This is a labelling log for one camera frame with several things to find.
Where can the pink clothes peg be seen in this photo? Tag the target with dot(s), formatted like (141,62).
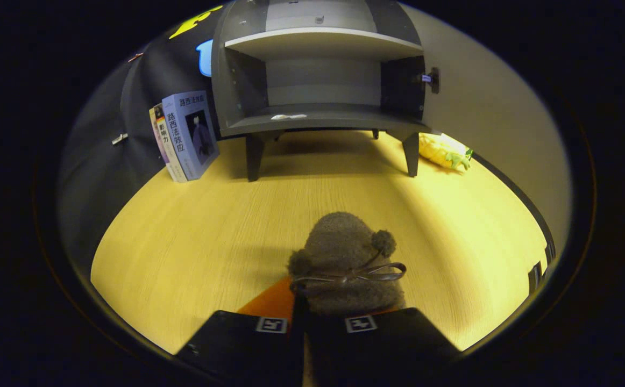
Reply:
(135,57)

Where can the silver clothes peg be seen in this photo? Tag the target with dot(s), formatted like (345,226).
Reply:
(119,140)

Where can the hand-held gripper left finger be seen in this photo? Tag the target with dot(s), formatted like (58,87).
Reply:
(237,338)

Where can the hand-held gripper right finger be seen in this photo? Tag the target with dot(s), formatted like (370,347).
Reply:
(398,344)

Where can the black backdrop cloth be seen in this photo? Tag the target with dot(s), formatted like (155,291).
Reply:
(108,161)

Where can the grey-blue book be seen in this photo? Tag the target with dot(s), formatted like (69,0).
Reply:
(191,134)

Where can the yellow plush toy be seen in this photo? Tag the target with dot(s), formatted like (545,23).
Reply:
(441,151)

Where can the brown fuzzy shoe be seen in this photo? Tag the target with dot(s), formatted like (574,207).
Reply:
(339,247)

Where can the grey shoe cabinet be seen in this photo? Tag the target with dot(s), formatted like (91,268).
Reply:
(323,115)

